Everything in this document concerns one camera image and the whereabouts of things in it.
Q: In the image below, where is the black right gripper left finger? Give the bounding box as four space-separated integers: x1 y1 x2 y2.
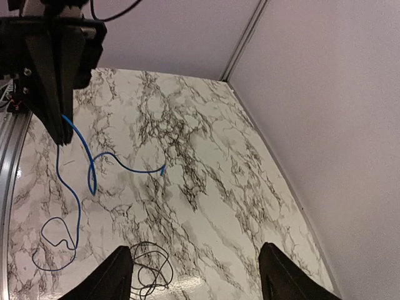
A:
60 246 134 299

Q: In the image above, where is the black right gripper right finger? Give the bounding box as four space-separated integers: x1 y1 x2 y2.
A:
259 242 338 300

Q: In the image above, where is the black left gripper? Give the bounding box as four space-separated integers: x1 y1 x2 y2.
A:
1 17 107 145

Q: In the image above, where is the black cable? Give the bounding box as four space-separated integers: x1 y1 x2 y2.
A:
128 241 174 300

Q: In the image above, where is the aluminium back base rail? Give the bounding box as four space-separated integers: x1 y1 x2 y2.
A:
226 81 343 299

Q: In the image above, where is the aluminium front table frame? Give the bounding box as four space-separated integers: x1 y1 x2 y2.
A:
1 81 32 299

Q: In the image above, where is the aluminium left corner post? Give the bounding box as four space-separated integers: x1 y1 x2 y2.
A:
219 0 268 82

